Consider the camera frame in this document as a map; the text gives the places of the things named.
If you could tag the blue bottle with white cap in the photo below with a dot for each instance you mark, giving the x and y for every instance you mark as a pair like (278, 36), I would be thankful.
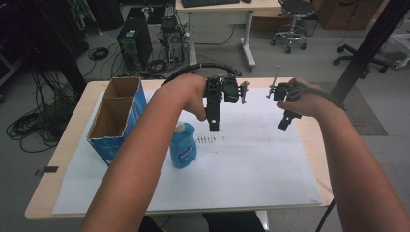
(183, 148)

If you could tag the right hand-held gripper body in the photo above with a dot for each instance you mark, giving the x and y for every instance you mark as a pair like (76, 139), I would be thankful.
(282, 92)

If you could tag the white paper mat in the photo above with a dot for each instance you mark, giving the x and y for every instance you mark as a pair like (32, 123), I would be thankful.
(251, 167)

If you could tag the open grey computer case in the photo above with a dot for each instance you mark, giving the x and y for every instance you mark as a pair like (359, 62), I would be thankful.
(174, 45)

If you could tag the black computer tower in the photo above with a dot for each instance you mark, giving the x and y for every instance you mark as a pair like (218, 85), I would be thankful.
(138, 42)

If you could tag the black tape strip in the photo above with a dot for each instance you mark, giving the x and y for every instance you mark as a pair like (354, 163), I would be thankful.
(50, 169)

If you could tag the black metal pillar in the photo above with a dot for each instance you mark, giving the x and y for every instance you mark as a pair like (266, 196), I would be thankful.
(370, 45)

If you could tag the person's dark pants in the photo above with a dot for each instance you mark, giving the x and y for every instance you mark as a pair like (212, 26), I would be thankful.
(232, 222)

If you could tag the white desk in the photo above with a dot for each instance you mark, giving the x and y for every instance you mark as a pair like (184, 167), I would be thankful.
(225, 17)

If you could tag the black round stool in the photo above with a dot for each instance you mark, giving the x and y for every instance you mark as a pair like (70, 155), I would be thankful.
(298, 8)

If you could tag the black office chair base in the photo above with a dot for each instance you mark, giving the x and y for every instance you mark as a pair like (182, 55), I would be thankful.
(349, 53)

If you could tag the wooden cabinet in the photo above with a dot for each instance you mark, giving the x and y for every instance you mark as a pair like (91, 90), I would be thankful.
(348, 14)

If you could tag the person's left hand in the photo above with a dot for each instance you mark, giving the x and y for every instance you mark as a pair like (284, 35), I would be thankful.
(183, 93)

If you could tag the person's right hand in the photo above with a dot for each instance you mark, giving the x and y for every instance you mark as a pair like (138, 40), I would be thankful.
(311, 100)

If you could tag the grey floor mat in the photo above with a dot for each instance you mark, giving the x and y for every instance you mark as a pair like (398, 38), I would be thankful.
(364, 116)

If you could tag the blue cardboard box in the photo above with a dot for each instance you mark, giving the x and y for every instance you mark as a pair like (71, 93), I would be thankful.
(137, 109)

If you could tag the dark curtain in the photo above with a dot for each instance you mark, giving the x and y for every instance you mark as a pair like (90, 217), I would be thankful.
(38, 32)

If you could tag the black keyboard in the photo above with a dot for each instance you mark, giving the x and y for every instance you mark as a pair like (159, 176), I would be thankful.
(209, 2)

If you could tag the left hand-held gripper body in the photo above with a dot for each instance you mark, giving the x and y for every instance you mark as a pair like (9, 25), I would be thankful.
(229, 90)

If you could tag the white stand base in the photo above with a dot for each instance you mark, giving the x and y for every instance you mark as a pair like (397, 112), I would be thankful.
(401, 63)

